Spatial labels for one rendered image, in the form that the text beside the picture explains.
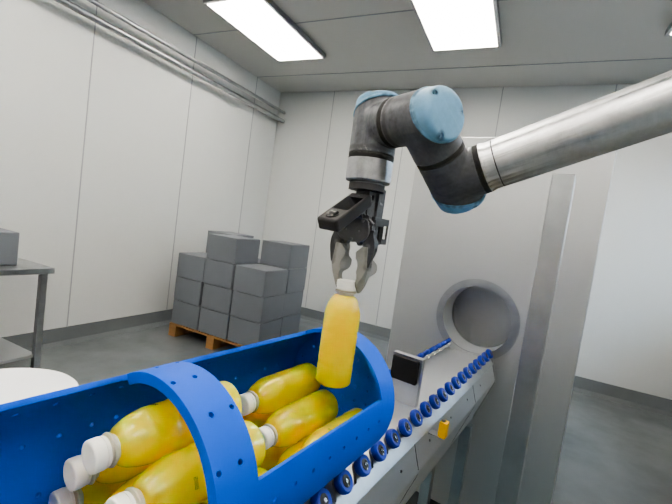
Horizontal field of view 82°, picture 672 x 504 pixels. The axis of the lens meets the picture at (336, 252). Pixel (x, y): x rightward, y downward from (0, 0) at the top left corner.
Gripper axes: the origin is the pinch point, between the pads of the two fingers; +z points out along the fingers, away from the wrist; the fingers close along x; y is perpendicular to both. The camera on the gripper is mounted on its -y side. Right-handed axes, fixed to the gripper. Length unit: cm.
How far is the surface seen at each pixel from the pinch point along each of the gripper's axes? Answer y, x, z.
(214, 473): -35.1, -7.3, 18.8
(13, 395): -35, 52, 31
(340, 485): -1.2, -5.6, 38.2
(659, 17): 320, -52, -206
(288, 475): -23.2, -9.1, 23.9
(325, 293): 407, 281, 89
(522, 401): 65, -28, 33
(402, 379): 50, 5, 34
